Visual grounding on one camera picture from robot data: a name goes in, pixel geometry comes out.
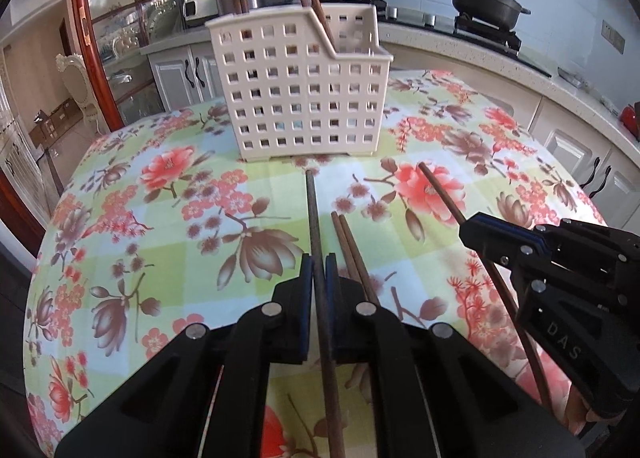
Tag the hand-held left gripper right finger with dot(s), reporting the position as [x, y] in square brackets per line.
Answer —
[330, 308]

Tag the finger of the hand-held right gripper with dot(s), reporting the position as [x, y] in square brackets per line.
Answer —
[505, 224]
[487, 243]

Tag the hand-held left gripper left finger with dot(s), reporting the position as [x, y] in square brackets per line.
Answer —
[307, 308]

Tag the white perforated plastic basket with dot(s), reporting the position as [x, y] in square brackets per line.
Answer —
[320, 150]

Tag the person's right hand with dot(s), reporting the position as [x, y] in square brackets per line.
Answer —
[582, 418]

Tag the white kitchen base cabinet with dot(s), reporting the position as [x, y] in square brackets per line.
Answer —
[565, 148]
[175, 73]

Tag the floral tablecloth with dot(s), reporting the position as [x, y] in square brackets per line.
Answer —
[175, 263]

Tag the red container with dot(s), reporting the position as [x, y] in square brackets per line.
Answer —
[631, 120]

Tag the black gas stove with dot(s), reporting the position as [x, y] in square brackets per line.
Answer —
[520, 58]

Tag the silver stove knob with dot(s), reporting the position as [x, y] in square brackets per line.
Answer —
[430, 18]
[392, 13]

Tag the black lidded pot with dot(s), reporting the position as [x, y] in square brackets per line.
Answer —
[485, 5]

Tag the cardboard box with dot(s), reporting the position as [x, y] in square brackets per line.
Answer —
[42, 130]
[65, 113]

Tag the white panelled cabinet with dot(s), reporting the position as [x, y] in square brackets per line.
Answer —
[25, 158]

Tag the white rice cooker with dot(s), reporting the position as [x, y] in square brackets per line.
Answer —
[200, 3]

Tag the white ornate chair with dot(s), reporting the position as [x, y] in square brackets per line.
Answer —
[75, 83]

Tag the wooden framed glass cabinet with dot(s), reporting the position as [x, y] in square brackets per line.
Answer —
[87, 38]

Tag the red-brown wooden door frame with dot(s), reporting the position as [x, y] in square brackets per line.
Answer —
[20, 218]

